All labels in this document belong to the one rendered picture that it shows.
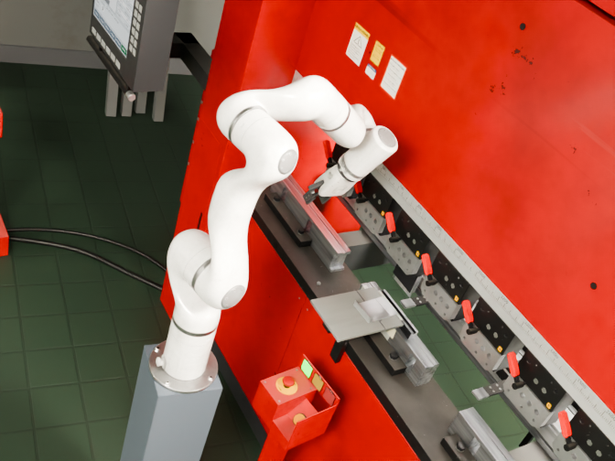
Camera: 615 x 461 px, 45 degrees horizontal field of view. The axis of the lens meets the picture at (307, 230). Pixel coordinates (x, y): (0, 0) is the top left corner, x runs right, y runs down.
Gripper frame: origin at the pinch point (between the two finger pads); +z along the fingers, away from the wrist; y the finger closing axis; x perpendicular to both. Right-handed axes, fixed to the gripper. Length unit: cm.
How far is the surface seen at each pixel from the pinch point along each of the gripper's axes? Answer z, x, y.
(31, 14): 221, 256, 53
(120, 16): 41, 96, -14
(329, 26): -4, 63, 34
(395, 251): 8.2, -17.2, 32.8
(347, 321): 26.6, -31.5, 19.0
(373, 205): 9.8, 0.6, 34.0
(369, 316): 25.0, -31.7, 27.6
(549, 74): -69, -5, 20
